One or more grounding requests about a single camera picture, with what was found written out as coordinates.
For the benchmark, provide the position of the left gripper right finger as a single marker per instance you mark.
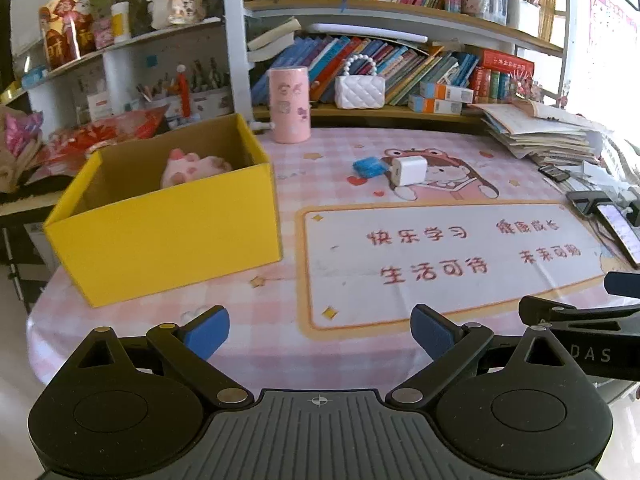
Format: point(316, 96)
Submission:
point(455, 351)

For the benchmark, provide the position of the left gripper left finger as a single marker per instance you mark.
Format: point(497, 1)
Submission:
point(185, 351)

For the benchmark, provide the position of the white charger cube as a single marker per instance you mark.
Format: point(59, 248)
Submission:
point(408, 170)

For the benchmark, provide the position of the pink plush pig toy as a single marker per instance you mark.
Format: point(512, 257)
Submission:
point(183, 168)

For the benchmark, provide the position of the blue small packet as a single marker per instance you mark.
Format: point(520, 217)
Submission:
point(370, 167)

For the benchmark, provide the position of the smartphone lit screen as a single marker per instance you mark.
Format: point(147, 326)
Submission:
point(623, 232)

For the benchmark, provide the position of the pink cartoon tablecloth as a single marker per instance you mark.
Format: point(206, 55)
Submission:
point(484, 230)

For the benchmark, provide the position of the yellow cardboard box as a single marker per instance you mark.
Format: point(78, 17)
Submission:
point(120, 234)

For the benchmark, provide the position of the black flat device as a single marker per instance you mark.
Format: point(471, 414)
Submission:
point(586, 202)

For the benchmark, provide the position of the stack of papers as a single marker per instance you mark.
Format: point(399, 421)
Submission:
point(545, 134)

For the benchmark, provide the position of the red paper sheet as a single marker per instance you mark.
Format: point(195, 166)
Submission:
point(138, 124)

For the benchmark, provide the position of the orange white box lower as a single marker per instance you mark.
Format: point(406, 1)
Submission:
point(419, 104)

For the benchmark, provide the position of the orange white box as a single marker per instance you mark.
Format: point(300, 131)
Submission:
point(445, 92)
point(419, 104)

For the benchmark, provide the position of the white pen holder box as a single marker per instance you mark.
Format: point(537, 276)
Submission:
point(204, 105)

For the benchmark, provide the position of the orange white box upper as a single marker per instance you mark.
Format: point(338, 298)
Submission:
point(445, 92)

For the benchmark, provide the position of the red figurine bottle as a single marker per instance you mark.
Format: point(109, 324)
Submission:
point(184, 91)

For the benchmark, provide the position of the white quilted pearl handbag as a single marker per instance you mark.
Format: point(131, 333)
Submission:
point(360, 92)

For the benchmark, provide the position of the pink cylindrical tin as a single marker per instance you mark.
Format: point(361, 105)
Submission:
point(289, 104)

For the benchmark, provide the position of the pink wrapped bouquet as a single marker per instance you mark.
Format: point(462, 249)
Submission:
point(21, 138)

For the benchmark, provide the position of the red thick dictionary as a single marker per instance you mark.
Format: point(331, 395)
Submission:
point(505, 63)

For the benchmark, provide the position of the red gift bag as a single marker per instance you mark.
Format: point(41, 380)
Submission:
point(66, 29)

